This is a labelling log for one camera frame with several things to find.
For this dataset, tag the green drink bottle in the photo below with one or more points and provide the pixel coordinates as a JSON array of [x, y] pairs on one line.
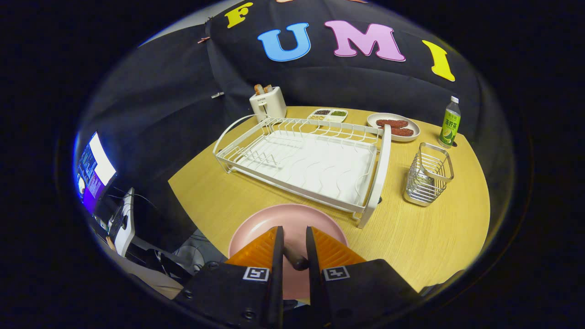
[[450, 125]]

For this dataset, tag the red sausage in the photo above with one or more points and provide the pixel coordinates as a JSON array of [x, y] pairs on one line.
[[392, 123], [402, 132]]

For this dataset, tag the computer monitor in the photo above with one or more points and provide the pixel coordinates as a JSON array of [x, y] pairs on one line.
[[93, 173]]

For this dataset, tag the pink plate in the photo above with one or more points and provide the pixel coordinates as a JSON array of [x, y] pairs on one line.
[[292, 219]]

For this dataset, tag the red clip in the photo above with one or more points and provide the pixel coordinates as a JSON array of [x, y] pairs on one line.
[[204, 39]]

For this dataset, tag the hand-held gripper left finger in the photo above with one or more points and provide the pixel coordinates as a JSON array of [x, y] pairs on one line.
[[276, 292]]

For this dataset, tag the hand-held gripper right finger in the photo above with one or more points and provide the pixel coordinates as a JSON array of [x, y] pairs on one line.
[[313, 292]]

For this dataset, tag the white toaster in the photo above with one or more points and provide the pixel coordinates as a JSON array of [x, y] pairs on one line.
[[269, 107]]

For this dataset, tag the silver clip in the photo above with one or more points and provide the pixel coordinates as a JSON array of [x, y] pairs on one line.
[[217, 95]]

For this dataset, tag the white stand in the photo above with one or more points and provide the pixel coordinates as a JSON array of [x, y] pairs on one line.
[[125, 224]]

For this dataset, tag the white divided grain tray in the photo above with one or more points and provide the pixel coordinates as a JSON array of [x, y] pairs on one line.
[[328, 114]]

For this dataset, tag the black backdrop cloth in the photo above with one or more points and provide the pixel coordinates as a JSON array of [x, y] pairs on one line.
[[160, 114]]

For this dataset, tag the white sausage plate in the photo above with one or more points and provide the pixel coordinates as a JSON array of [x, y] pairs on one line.
[[377, 130]]

